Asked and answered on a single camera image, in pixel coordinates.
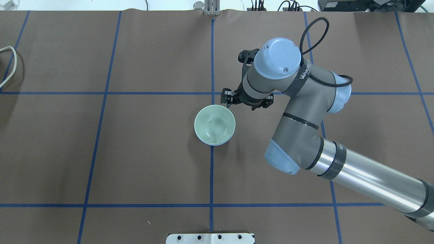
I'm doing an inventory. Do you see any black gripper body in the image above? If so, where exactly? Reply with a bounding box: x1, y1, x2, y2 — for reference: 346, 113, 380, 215
233, 82, 274, 111

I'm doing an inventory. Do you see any green bowl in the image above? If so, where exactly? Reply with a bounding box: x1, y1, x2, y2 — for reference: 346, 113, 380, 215
194, 104, 236, 136

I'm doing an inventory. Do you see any blue bowl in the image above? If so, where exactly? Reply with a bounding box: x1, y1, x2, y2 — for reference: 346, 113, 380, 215
196, 134, 234, 146

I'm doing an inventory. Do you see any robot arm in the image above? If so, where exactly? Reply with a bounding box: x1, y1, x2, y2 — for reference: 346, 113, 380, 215
220, 38, 433, 231

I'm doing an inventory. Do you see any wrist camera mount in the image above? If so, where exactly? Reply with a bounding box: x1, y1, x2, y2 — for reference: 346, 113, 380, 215
238, 48, 259, 79

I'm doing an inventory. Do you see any aluminium frame post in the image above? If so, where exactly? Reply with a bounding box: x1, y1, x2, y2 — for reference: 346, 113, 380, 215
203, 0, 220, 16

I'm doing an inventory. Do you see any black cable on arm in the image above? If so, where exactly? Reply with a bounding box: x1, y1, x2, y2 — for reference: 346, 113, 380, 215
300, 17, 354, 88

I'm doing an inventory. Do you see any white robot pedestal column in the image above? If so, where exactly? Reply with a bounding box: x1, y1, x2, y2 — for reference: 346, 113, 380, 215
165, 233, 256, 244

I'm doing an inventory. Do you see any white toaster power cord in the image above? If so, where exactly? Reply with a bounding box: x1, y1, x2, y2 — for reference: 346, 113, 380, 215
0, 46, 17, 89

